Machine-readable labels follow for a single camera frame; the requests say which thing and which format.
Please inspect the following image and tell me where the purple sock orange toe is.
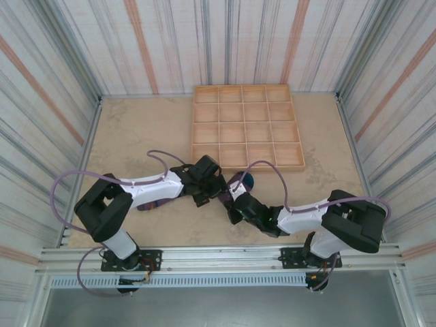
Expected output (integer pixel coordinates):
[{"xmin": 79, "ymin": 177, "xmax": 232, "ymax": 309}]
[
  {"xmin": 226, "ymin": 170, "xmax": 256, "ymax": 193},
  {"xmin": 136, "ymin": 196, "xmax": 181, "ymax": 213}
]

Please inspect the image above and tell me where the wooden compartment tray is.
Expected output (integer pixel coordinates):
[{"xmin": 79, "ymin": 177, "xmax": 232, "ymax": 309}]
[{"xmin": 189, "ymin": 84, "xmax": 305, "ymax": 174}]

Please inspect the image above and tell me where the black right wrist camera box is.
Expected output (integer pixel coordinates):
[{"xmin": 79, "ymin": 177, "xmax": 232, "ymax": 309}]
[{"xmin": 228, "ymin": 185, "xmax": 265, "ymax": 222}]

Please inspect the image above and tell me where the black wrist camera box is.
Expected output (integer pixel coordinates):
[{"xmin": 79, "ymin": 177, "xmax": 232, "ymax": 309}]
[
  {"xmin": 228, "ymin": 185, "xmax": 265, "ymax": 222},
  {"xmin": 191, "ymin": 155, "xmax": 221, "ymax": 178}
]

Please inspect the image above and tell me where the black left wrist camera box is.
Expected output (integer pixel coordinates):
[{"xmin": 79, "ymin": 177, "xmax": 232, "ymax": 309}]
[{"xmin": 191, "ymin": 155, "xmax": 221, "ymax": 178}]

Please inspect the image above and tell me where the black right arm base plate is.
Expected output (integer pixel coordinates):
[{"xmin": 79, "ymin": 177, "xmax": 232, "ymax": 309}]
[{"xmin": 278, "ymin": 245, "xmax": 343, "ymax": 273}]

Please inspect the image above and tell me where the aluminium mounting rail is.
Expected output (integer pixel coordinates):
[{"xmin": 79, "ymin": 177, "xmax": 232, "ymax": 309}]
[{"xmin": 35, "ymin": 242, "xmax": 408, "ymax": 277}]

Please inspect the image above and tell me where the grey slotted cable duct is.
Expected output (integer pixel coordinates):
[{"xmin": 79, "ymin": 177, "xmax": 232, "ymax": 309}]
[{"xmin": 49, "ymin": 275, "xmax": 308, "ymax": 290}]

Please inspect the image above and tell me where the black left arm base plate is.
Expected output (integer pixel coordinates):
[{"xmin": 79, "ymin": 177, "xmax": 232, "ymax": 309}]
[{"xmin": 101, "ymin": 249, "xmax": 163, "ymax": 273}]

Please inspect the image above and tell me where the aluminium table edge rail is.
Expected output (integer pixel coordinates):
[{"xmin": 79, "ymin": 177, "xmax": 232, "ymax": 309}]
[
  {"xmin": 56, "ymin": 96, "xmax": 104, "ymax": 248},
  {"xmin": 334, "ymin": 91, "xmax": 389, "ymax": 243}
]

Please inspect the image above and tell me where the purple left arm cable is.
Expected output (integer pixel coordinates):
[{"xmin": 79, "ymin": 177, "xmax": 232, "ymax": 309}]
[{"xmin": 52, "ymin": 149, "xmax": 191, "ymax": 298}]

